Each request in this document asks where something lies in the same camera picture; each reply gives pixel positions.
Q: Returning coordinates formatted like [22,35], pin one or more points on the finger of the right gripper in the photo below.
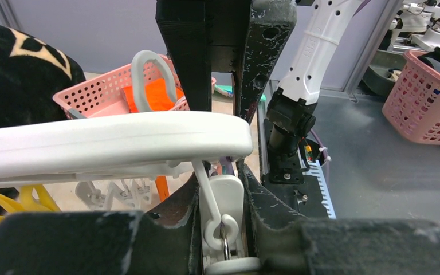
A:
[269,25]
[183,26]

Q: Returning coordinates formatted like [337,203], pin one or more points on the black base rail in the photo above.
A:
[303,187]

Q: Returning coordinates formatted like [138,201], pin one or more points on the pink plastic basket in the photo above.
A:
[104,95]

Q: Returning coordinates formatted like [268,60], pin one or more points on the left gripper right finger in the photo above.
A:
[287,242]

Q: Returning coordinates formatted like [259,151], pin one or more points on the white clothespin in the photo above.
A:
[221,201]
[133,193]

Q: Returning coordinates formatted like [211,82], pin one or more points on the white clip hanger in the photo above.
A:
[145,144]

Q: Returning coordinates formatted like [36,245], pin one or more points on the yellow clothespin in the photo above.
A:
[31,198]

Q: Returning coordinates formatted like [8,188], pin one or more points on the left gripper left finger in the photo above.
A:
[164,240]

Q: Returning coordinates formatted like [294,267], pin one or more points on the orange underwear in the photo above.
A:
[156,96]

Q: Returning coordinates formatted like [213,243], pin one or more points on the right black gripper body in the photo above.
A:
[226,28]

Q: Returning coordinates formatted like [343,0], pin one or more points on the purple clothespin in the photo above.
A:
[226,163]

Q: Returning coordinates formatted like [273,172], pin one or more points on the black floral pillow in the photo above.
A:
[31,73]

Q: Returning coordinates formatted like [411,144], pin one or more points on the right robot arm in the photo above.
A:
[292,105]

